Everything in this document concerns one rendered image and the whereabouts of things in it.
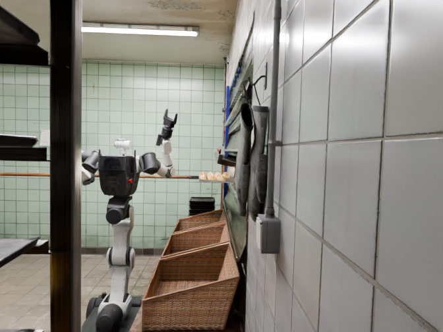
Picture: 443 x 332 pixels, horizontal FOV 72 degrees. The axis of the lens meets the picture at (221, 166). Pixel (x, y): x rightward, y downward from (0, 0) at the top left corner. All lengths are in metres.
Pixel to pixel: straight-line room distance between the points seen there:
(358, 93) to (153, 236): 4.08
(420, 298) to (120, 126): 4.15
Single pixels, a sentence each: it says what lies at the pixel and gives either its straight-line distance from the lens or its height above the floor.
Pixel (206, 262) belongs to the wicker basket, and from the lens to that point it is 2.13.
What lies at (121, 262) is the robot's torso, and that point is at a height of 0.59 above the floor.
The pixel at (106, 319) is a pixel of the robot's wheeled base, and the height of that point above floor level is 0.33.
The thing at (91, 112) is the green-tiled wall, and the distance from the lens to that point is 4.45.
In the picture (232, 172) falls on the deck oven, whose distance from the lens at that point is 3.25.
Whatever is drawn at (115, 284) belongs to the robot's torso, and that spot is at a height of 0.42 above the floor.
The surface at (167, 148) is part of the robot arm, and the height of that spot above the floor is 1.46.
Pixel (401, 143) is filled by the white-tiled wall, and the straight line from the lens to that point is 0.33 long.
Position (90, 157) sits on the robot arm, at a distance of 2.52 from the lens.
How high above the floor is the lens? 1.46
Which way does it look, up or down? 3 degrees down
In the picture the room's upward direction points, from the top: 2 degrees clockwise
